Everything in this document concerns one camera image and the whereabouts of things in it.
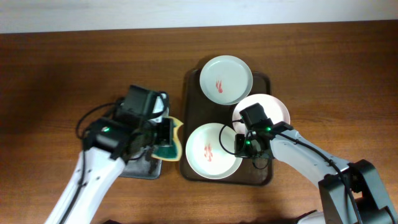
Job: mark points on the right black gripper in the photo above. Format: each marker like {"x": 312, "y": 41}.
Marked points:
{"x": 239, "y": 145}

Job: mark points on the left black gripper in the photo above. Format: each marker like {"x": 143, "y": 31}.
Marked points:
{"x": 166, "y": 133}

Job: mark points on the yellow green sponge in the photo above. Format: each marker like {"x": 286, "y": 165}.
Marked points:
{"x": 170, "y": 153}

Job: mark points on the pink plate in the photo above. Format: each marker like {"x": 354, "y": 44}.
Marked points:
{"x": 273, "y": 107}

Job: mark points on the cream white plate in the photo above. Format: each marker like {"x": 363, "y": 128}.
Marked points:
{"x": 205, "y": 151}

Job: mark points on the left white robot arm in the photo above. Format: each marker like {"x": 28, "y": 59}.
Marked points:
{"x": 110, "y": 150}

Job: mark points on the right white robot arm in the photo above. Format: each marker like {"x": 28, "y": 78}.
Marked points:
{"x": 351, "y": 192}

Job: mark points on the small black metal tray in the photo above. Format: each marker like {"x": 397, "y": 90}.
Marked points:
{"x": 142, "y": 165}

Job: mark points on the light green dirty plate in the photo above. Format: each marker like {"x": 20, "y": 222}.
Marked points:
{"x": 226, "y": 80}

